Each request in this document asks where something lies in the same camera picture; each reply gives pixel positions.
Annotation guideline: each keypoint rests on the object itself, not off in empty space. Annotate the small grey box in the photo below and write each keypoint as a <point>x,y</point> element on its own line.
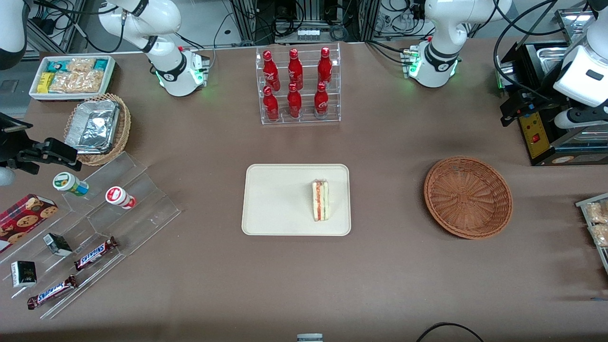
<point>309,337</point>

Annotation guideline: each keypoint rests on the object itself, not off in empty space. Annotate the white power strip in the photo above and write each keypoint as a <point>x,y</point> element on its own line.
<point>308,33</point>

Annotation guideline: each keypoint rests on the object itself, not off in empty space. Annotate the triangular sandwich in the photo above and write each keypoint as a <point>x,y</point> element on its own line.
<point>320,202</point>

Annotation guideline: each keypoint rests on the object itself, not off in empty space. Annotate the light oval wicker basket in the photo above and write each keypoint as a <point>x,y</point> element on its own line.
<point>122,128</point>

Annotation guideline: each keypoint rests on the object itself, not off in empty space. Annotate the snickers chocolate bar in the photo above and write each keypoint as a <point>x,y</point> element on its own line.
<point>95,253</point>
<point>52,292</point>

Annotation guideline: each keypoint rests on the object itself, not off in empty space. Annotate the red tartan cookie box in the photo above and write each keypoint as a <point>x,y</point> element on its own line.
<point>23,221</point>

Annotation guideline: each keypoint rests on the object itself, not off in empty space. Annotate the beige rectangular tray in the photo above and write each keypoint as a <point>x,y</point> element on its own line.
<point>275,199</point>

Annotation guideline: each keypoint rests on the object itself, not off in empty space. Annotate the teal snack packet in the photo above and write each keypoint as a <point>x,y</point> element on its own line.
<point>57,66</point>
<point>101,64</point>

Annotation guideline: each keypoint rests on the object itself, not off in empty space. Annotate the clear acrylic bottle rack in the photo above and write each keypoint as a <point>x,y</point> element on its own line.
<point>306,118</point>

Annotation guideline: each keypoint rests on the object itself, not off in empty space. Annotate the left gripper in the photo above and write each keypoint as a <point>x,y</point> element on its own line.
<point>536,101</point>

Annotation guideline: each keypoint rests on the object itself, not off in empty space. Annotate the red lid yogurt cup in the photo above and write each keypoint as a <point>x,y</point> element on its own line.
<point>118,196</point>

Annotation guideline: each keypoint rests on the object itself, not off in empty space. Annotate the small black box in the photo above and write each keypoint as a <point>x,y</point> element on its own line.
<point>23,274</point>
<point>57,244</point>

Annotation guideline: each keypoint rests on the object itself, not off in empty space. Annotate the clear acrylic tiered display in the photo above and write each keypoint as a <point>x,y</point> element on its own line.
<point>142,209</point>

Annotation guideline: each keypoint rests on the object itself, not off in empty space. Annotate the green lid yogurt cup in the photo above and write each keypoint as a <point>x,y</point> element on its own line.
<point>69,183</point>

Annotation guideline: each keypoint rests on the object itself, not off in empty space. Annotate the aluminium foil container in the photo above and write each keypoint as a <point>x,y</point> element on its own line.
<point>92,126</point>

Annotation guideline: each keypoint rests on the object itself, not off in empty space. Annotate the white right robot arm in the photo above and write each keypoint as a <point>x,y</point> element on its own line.
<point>161,19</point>

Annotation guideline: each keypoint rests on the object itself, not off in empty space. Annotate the round brown wicker basket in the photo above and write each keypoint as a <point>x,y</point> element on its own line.
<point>468,197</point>

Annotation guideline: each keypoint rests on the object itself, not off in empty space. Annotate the grey metal snack tray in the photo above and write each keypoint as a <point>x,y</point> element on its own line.
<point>603,259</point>

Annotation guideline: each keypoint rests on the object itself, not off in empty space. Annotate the red cola bottle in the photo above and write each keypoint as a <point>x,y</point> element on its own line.
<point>270,71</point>
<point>325,66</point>
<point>295,69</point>
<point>321,101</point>
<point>294,103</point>
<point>270,107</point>

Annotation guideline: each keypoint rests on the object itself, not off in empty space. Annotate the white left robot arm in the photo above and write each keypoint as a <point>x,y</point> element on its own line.
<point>441,28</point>

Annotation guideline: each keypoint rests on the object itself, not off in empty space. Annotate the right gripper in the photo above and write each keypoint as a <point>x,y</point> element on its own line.
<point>10,148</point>

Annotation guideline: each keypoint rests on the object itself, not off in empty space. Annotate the black machine with yellow panel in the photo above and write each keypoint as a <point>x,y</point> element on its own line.
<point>527,61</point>

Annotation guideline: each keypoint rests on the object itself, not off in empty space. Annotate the white rectangular snack bin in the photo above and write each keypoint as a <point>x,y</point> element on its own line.
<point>71,96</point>

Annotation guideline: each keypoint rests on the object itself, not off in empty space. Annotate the yellow snack packet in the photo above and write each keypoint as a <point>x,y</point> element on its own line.
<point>45,83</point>

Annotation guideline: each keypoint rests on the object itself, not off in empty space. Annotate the clear cracker packet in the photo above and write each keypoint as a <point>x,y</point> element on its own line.
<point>600,235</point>
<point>80,64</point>
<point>90,81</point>
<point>63,82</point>
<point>597,212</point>

